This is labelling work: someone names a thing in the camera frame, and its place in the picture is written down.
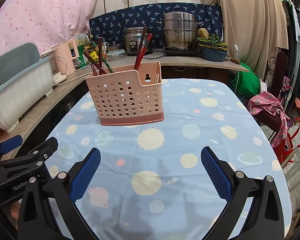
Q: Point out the dark brown chopstick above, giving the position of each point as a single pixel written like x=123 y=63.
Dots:
x=94 y=63

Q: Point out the blue vegetable basin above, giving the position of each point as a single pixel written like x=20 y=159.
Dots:
x=212 y=54

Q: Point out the white dish rack bin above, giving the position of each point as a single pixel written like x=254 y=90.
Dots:
x=19 y=93

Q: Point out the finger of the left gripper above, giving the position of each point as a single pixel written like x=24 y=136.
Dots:
x=35 y=157
x=10 y=144

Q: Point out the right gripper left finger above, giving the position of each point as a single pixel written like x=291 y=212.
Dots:
x=68 y=187

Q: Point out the pink dotted curtain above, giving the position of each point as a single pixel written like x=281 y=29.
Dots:
x=42 y=22

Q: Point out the dark red chopstick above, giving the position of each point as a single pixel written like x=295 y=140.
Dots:
x=144 y=31

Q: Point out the beige hanging curtain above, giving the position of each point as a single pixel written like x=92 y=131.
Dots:
x=253 y=29

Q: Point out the steel rice cooker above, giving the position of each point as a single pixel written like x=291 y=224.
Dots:
x=132 y=37

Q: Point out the grey-blue dish rack lid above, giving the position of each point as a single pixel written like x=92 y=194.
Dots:
x=16 y=62

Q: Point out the pink perforated utensil basket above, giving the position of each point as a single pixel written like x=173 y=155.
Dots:
x=128 y=96

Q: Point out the red chopstick in basket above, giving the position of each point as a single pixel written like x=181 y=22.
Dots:
x=144 y=48

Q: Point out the pink electric kettle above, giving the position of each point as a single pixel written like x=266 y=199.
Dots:
x=65 y=54

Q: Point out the grey wooden counter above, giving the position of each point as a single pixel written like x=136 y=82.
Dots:
x=38 y=122

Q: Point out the stacked steel steamer pot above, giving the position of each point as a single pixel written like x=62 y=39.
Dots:
x=180 y=30

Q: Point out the clear food container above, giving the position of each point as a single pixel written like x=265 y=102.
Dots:
x=116 y=55

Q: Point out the navy floral backsplash cloth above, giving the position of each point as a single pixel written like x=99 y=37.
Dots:
x=112 y=25

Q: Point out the blue planet-print tablecloth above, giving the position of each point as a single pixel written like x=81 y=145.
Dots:
x=151 y=183

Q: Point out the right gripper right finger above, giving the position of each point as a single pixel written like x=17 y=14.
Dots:
x=234 y=187

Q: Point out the green plastic bag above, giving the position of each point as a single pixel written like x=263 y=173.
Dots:
x=246 y=84

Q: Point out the pink floral cloth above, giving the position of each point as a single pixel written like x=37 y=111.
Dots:
x=269 y=111

